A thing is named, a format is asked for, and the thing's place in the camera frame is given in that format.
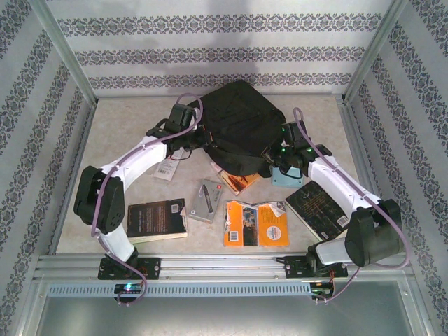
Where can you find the light blue calculator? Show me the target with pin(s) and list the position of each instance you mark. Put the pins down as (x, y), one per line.
(287, 180)

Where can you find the pink sticky note pad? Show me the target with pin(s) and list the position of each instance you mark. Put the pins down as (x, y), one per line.
(215, 168)

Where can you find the black backpack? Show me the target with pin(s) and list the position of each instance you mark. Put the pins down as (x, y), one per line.
(238, 122)

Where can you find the small orange paperback book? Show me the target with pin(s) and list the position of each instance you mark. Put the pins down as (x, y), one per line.
(238, 182)

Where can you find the white red packaged card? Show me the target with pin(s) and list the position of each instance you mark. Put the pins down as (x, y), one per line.
(166, 169)

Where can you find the black book gold print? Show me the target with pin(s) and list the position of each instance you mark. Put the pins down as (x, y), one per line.
(315, 206)

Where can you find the grey marker pen box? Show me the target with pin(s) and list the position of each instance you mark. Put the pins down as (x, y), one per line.
(204, 206)

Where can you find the torn orange paperback book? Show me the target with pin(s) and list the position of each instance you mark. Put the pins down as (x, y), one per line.
(255, 227)

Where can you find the black paperback book white text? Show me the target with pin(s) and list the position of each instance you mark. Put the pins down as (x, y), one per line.
(157, 220)

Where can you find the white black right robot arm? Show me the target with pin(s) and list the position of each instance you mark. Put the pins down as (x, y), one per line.
(336, 178)

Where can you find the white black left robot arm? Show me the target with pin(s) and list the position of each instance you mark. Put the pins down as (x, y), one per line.
(140, 157)

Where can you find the right controller circuit board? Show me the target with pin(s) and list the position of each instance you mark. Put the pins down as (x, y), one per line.
(322, 290)

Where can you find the controller circuit board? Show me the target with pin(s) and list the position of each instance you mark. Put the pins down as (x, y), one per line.
(127, 288)
(322, 290)

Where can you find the grey metal panel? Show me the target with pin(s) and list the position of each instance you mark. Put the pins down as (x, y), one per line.
(224, 315)

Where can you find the left controller circuit board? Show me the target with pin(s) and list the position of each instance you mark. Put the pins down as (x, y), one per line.
(127, 288)

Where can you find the aluminium back rail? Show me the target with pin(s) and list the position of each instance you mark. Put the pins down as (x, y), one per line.
(140, 95)

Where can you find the aluminium side rail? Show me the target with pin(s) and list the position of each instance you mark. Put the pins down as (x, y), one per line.
(355, 140)
(83, 140)

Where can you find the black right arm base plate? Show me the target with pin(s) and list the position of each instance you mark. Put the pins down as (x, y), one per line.
(294, 267)

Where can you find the aluminium frame post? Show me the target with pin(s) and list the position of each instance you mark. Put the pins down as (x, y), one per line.
(372, 52)
(66, 52)

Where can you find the aluminium mounting rail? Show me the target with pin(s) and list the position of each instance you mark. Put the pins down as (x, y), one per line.
(224, 266)

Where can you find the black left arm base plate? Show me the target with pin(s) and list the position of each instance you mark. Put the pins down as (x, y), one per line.
(150, 267)

